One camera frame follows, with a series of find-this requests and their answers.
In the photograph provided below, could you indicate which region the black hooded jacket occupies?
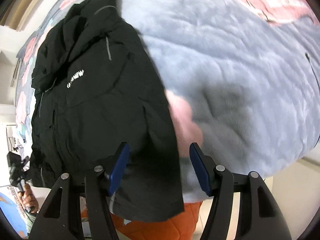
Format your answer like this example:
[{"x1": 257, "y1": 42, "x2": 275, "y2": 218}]
[{"x1": 30, "y1": 0, "x2": 184, "y2": 222}]

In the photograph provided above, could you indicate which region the person's left hand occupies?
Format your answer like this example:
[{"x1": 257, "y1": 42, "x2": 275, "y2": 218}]
[{"x1": 20, "y1": 184, "x2": 39, "y2": 214}]

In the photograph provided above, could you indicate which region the orange quilted garment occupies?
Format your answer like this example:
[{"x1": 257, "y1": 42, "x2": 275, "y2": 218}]
[{"x1": 82, "y1": 200, "x2": 203, "y2": 240}]

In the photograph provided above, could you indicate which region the colourful wall map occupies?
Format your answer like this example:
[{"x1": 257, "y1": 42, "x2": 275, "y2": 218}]
[{"x1": 0, "y1": 186, "x2": 28, "y2": 238}]

